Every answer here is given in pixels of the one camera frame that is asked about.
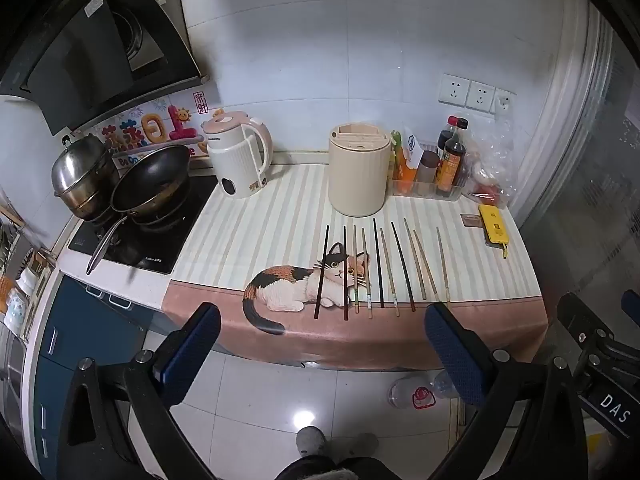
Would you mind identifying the pink and white electric kettle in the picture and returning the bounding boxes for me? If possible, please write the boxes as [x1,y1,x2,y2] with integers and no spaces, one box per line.
[201,109,273,200]

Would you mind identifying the black frying pan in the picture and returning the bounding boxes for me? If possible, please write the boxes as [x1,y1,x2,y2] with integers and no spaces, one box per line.
[86,144,192,276]

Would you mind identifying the dark sauce bottle orange label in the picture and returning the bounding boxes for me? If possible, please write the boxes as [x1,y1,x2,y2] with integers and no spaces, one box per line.
[434,116,471,197]

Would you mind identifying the white patterned cup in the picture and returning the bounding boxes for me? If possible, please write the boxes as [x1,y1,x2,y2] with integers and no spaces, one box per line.
[4,292,28,333]

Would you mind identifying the beige ribbed utensil holder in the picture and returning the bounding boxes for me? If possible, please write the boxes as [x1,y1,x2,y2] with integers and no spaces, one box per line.
[328,121,392,218]

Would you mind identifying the person's grey slipper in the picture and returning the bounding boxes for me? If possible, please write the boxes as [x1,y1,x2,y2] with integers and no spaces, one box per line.
[296,426,328,458]
[340,432,380,461]

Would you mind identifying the white wall socket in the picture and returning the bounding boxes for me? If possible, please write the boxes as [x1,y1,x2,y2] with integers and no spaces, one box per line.
[439,73,472,107]
[466,80,497,111]
[492,87,517,115]

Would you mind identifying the orange bottle with green cap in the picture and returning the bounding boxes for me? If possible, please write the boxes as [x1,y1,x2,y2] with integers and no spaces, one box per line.
[391,130,418,195]

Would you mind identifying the clear plastic bag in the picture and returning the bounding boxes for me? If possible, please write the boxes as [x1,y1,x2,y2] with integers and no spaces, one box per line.
[462,115,518,208]

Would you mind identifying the steel steamer pot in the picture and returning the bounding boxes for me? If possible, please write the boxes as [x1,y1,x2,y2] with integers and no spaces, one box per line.
[51,132,121,221]

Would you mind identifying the person's dark trousers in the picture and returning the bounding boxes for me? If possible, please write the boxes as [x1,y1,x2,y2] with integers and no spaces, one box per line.
[275,455,381,480]

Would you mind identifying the colourful wall sticker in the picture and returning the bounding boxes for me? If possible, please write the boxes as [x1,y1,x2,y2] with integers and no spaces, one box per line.
[97,100,211,168]

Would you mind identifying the white and blue packet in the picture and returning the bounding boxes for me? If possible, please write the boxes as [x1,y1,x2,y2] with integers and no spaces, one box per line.
[401,126,425,171]

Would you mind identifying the black range hood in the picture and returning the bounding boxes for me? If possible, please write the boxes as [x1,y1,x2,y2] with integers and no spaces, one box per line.
[0,0,211,136]

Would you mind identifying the frosted glass door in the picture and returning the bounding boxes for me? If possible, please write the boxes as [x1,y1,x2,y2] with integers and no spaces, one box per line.
[515,0,640,411]

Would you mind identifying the black glass hob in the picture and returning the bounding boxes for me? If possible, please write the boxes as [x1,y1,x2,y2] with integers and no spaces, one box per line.
[67,172,218,276]

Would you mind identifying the striped cat print tablecloth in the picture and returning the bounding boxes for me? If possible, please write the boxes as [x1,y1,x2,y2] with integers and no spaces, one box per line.
[161,162,549,372]

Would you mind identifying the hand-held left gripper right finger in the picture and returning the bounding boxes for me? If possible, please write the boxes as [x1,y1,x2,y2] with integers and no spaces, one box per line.
[424,302,588,480]

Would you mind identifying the clear plastic condiment tray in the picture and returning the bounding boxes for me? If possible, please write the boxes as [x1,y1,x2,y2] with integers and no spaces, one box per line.
[391,137,463,201]

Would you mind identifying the dish rack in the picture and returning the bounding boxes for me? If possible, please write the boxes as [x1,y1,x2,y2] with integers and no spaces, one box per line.
[0,200,56,341]

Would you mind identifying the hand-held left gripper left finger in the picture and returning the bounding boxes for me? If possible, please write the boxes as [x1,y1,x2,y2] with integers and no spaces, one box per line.
[57,302,222,480]

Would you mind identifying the dark bottle with red cap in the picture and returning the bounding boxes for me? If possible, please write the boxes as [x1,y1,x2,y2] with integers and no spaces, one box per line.
[437,115,461,158]

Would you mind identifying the clear plastic water bottle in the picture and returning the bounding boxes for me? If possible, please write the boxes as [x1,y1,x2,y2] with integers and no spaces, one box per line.
[389,370,463,411]

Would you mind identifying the jar with brown lid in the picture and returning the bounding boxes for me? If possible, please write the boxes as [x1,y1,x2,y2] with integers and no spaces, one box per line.
[419,150,441,184]

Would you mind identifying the blue kitchen cabinet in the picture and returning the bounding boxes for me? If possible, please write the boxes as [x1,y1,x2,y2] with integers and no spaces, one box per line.
[0,275,151,480]

